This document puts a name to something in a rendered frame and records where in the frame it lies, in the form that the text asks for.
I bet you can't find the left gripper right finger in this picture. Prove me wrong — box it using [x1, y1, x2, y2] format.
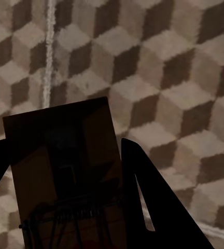
[121, 138, 214, 249]

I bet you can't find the mousetrap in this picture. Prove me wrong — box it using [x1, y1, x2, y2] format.
[2, 96, 127, 249]

